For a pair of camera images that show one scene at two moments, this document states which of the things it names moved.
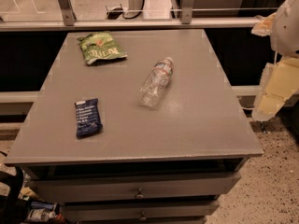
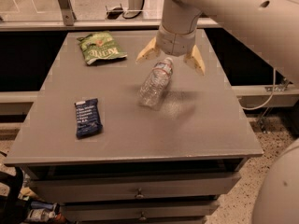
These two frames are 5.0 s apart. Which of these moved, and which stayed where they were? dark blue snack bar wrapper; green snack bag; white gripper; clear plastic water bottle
Moved: white gripper
Stayed: dark blue snack bar wrapper; green snack bag; clear plastic water bottle
